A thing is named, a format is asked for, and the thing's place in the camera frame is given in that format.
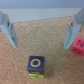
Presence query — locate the purple block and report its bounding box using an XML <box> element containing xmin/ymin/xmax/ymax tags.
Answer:
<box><xmin>26</xmin><ymin>55</ymin><xmax>45</xmax><ymax>75</ymax></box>

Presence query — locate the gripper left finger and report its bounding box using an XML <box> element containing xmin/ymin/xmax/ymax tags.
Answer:
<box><xmin>0</xmin><ymin>10</ymin><xmax>20</xmax><ymax>49</ymax></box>

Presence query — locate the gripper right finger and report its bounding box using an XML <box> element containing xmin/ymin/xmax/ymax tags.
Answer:
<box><xmin>63</xmin><ymin>7</ymin><xmax>84</xmax><ymax>51</ymax></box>

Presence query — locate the pink block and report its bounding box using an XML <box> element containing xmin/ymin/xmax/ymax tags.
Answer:
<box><xmin>71</xmin><ymin>37</ymin><xmax>84</xmax><ymax>56</ymax></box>

